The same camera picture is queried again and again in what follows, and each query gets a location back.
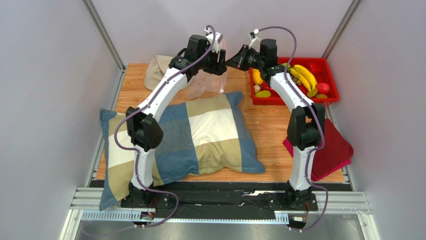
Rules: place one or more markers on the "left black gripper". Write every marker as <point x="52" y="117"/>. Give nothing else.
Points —
<point x="218" y="68"/>

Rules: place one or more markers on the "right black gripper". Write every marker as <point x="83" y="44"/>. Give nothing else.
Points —
<point x="242" y="59"/>

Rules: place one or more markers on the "clear zip top bag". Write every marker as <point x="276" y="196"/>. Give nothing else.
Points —
<point x="200" y="81"/>

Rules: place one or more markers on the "yellow lemon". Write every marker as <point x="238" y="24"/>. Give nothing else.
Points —
<point x="256" y="75"/>

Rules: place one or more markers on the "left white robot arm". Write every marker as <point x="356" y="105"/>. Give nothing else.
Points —
<point x="143" y="126"/>

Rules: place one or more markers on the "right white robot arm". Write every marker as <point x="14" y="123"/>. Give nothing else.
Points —
<point x="306" y="127"/>

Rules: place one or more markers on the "garlic bulb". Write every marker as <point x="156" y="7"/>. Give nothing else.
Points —
<point x="256" y="88"/>

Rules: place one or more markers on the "green pear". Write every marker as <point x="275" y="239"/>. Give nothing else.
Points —
<point x="285" y="64"/>

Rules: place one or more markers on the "brown longan cluster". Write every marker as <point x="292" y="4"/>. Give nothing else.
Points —
<point x="295" y="79"/>

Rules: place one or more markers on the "beige bucket hat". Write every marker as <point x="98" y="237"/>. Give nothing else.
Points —
<point x="156" y="71"/>

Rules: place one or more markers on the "yellow banana bunch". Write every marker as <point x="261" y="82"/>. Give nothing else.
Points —
<point x="307" y="79"/>

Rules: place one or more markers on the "plaid pillow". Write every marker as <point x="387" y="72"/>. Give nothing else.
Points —
<point x="201" y="137"/>

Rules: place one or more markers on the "red plastic tray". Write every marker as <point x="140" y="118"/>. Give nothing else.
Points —
<point x="324" y="77"/>

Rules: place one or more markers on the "folded red cloth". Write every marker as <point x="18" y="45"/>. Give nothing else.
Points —
<point x="336" y="154"/>

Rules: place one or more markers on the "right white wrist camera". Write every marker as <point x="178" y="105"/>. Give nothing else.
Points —
<point x="255" y="40"/>

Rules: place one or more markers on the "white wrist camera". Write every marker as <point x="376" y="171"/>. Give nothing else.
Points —
<point x="255" y="40"/>
<point x="214" y="38"/>

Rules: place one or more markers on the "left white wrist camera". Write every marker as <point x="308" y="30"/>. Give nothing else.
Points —
<point x="214" y="38"/>

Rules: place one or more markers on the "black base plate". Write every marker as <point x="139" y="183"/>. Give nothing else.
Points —
<point x="215" y="201"/>

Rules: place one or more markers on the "aluminium frame rail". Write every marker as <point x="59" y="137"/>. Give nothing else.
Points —
<point x="331" y="203"/>

